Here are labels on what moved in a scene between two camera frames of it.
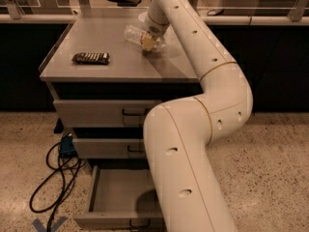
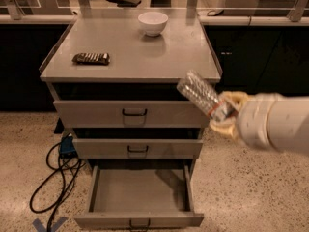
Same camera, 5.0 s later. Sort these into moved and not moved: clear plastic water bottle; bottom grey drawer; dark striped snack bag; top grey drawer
Moved: clear plastic water bottle
Not moved: top grey drawer; dark striped snack bag; bottom grey drawer
